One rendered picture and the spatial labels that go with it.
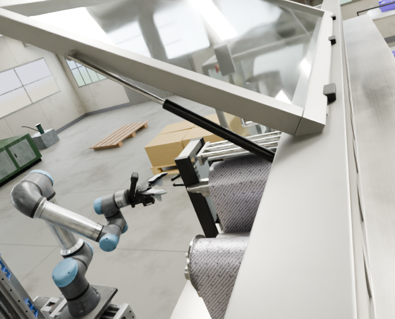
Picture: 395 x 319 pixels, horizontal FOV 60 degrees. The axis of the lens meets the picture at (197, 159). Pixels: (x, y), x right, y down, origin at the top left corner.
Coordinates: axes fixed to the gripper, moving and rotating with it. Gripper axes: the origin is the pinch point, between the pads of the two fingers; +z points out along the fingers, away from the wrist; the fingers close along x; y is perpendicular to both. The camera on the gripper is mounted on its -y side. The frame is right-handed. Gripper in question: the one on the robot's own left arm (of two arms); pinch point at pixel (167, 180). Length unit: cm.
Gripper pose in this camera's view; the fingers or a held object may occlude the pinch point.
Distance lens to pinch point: 150.2
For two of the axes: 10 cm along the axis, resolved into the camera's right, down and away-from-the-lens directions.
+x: 0.5, 5.1, -8.6
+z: 9.5, -3.0, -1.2
